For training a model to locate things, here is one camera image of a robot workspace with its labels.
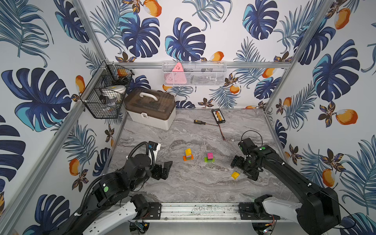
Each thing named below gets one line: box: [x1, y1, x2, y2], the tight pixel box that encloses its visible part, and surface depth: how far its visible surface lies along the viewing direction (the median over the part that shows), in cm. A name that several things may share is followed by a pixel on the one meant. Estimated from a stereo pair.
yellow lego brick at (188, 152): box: [185, 147, 192, 157], surface depth 88 cm
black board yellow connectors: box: [211, 108, 226, 124], surface depth 116 cm
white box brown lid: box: [124, 87, 177, 131], surface depth 101 cm
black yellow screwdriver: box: [193, 119, 219, 127], surface depth 112 cm
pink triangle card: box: [165, 61, 188, 85], surface depth 92 cm
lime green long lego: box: [204, 157, 215, 164], surface depth 94 cm
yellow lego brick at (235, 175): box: [231, 171, 241, 180], surface depth 87 cm
